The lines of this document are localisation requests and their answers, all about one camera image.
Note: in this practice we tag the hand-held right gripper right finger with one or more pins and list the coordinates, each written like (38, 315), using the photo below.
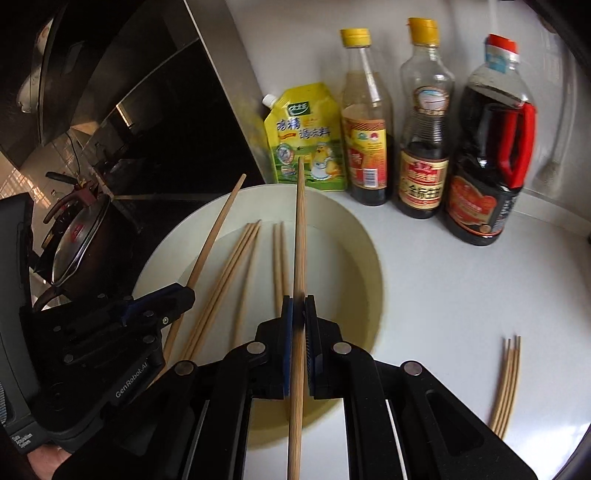
(310, 341)

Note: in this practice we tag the person's left hand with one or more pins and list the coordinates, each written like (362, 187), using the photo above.
(46, 464)

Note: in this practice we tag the pale vinegar bottle yellow cap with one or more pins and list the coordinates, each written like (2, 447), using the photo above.
(364, 115)

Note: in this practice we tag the silver pot lid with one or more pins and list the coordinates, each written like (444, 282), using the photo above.
(78, 244)

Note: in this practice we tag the dark sauce bottle yellow cap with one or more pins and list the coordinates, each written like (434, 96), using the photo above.
(422, 175)

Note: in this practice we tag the bundle of wooden chopsticks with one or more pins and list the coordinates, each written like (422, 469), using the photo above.
(505, 392)

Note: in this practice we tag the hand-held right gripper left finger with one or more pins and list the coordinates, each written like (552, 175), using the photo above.
(287, 332)

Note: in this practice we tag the yellow seasoning pouch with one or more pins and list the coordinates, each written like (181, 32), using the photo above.
(304, 138)

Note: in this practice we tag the white round plate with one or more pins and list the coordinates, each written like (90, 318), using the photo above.
(332, 258)

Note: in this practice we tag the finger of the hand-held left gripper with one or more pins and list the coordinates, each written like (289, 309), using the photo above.
(178, 300)
(147, 294)

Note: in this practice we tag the dark cooking pot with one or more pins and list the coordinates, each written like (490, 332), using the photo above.
(117, 249)

